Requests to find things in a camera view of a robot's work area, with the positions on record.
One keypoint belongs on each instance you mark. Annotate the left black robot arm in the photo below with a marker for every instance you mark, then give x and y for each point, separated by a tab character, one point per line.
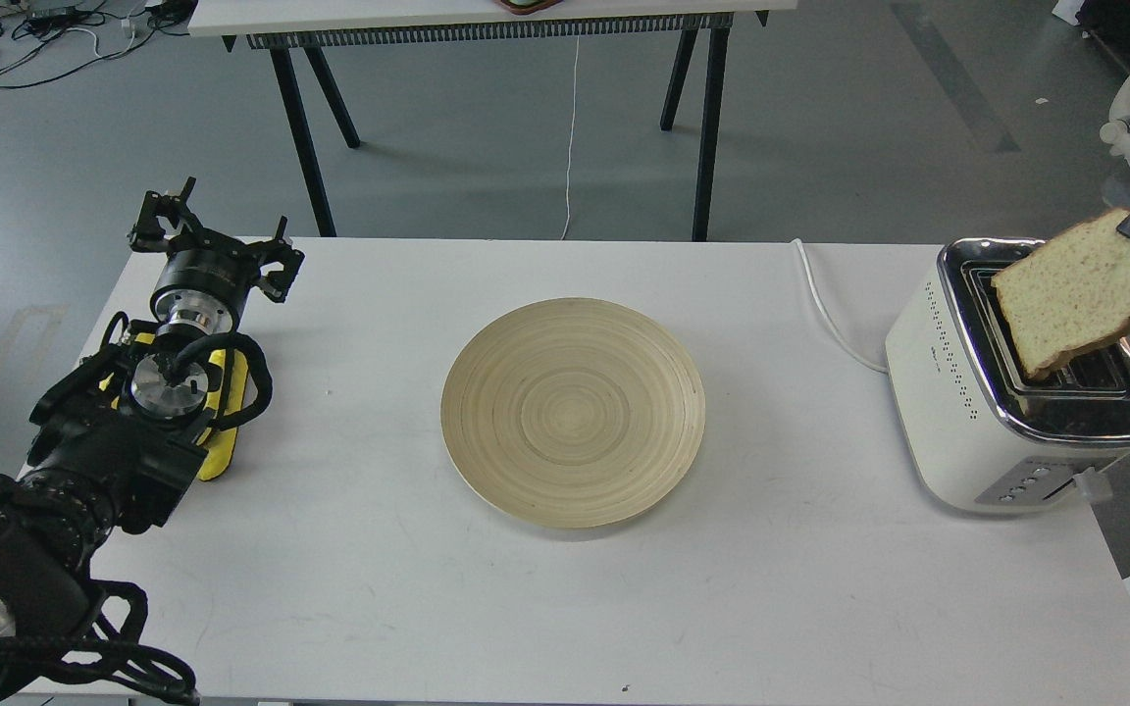
119	442

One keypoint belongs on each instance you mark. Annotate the round wooden plate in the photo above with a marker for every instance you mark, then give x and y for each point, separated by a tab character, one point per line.
573	413

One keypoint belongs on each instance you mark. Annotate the brown object on background table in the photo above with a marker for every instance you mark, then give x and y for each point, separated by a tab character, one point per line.
526	7

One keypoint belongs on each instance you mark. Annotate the background white table black legs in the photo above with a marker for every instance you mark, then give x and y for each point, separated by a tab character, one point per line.
282	28

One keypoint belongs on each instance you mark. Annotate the slice of bread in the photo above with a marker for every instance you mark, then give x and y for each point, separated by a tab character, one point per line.
1069	297

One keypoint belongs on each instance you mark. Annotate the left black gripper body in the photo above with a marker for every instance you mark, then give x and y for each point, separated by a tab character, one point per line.
204	290

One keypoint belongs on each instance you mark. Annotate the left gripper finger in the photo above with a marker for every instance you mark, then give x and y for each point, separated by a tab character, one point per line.
165	224
277	263

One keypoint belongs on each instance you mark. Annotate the white chrome toaster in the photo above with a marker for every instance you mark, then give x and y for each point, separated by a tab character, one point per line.
984	437

